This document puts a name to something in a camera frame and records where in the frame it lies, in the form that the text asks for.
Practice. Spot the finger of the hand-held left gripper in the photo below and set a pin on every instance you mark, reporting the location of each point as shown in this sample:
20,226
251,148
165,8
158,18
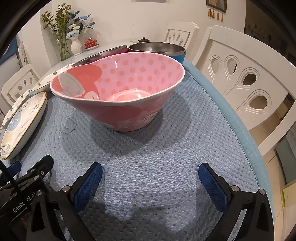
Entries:
15,166
42,165

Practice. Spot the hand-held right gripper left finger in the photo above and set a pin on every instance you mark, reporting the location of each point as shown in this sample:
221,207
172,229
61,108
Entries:
89,185

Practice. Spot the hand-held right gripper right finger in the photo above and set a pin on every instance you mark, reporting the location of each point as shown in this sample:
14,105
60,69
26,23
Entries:
214,187

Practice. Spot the round gold rimmed plate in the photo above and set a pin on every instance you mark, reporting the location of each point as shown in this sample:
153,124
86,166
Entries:
20,122

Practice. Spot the white floral plate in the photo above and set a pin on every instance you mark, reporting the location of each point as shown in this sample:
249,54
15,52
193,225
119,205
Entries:
14,107
45,81

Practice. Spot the pink polka dot bowl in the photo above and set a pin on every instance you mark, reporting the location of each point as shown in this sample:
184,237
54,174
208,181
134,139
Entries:
129,74

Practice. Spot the steel bowl pink exterior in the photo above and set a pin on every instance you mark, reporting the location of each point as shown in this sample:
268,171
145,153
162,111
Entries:
108,52

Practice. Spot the steel bowl blue exterior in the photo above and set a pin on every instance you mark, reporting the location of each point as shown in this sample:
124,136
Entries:
157,47

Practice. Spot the blue quilted table mat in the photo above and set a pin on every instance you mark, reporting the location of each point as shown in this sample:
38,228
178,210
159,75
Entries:
150,150

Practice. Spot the white carved dining chair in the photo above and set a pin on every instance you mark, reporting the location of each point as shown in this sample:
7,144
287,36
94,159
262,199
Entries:
222,46
20,83
180,27

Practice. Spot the blue fridge cover cloth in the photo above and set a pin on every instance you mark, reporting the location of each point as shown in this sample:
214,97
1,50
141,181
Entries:
9,54

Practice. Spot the white carved corner shelf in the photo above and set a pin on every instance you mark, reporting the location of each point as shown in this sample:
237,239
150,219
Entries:
23,52

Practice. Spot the glass vase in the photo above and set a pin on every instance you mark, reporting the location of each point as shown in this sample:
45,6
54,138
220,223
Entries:
65,52

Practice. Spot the white ceramic vase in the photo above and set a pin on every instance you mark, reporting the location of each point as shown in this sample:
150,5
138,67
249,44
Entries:
76,47

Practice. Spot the green dried flower bunch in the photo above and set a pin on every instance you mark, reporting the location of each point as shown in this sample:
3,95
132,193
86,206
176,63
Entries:
59,18

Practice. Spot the small black lid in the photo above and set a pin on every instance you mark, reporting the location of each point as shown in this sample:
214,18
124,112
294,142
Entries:
143,40

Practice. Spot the yellow hanging tassels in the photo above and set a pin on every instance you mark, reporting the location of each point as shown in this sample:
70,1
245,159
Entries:
211,13

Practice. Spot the small framed flower picture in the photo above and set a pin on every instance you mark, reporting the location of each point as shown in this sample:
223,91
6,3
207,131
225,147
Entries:
217,4

